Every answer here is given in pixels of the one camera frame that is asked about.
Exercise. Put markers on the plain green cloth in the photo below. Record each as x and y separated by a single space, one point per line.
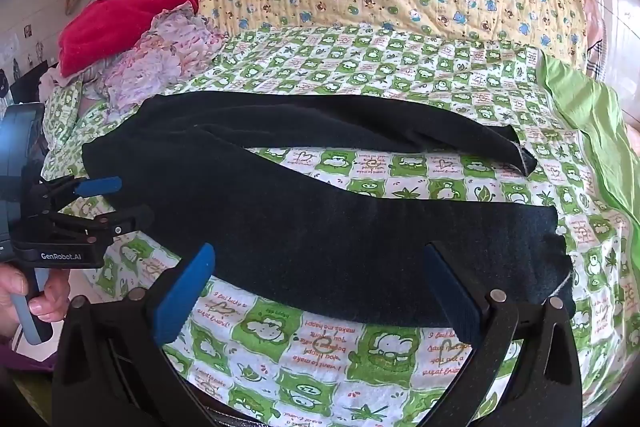
585 122

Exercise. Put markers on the black pants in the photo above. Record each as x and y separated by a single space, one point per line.
310 217

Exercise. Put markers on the pink floral cloth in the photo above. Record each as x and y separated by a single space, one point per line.
160 57

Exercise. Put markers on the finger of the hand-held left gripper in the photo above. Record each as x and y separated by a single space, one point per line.
120 222
102 185

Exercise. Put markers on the person's purple clothing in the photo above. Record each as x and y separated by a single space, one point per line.
25 354

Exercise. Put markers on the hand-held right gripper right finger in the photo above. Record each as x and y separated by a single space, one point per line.
452 299

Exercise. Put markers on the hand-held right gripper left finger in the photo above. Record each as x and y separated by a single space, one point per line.
184 294

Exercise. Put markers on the red cloth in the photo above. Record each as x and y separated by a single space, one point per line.
120 19

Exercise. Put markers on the pink plaid cloth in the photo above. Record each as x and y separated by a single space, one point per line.
602 42

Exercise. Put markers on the green checked cartoon bedsheet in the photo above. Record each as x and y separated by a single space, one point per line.
400 62

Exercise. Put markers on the person's left hand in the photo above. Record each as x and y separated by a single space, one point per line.
25 294

